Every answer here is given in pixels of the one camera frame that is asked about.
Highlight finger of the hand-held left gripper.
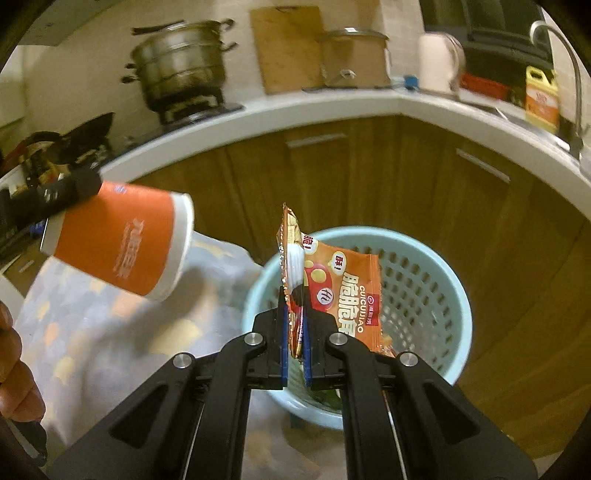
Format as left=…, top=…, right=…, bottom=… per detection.
left=25, top=167, right=102, bottom=217

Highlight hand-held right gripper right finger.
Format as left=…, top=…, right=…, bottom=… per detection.
left=302, top=307, right=539, bottom=480

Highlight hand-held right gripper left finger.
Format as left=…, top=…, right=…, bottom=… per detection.
left=48, top=285, right=291, bottom=480

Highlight orange paper cup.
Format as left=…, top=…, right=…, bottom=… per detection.
left=41, top=181, right=195, bottom=303

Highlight orange snack packet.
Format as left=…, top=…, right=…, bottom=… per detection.
left=276, top=203, right=398, bottom=361

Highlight light blue plastic basket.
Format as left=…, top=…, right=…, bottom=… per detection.
left=242, top=226, right=472, bottom=430

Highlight person's left hand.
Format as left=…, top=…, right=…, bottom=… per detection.
left=0, top=300, right=47, bottom=422

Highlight black wok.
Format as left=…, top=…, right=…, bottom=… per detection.
left=25, top=113, right=115, bottom=167

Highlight scale pattern tablecloth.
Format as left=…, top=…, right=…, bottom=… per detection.
left=9, top=231, right=347, bottom=480

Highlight black gas stove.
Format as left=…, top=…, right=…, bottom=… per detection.
left=60, top=92, right=245, bottom=153

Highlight steel steamer pot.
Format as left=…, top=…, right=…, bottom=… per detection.
left=121, top=18, right=238, bottom=114

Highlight wooden base cabinets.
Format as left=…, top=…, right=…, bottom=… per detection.
left=106, top=115, right=591, bottom=462

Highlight white kitchen counter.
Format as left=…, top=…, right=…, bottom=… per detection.
left=0, top=88, right=591, bottom=195

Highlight wooden cutting board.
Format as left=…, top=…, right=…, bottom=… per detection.
left=250, top=6, right=326, bottom=95

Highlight beige rice cooker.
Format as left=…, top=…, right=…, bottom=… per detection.
left=318, top=28, right=392, bottom=89

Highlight white electric kettle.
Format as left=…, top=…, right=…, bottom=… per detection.
left=418, top=31, right=466, bottom=95

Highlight red box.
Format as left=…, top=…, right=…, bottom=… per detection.
left=459, top=73, right=511, bottom=103

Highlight yellow plastic bottle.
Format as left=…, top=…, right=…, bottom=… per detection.
left=524, top=65, right=560, bottom=134

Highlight dark window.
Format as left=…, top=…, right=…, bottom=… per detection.
left=420, top=0, right=555, bottom=70

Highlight steel kitchen faucet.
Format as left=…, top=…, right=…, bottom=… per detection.
left=530, top=19, right=585, bottom=158

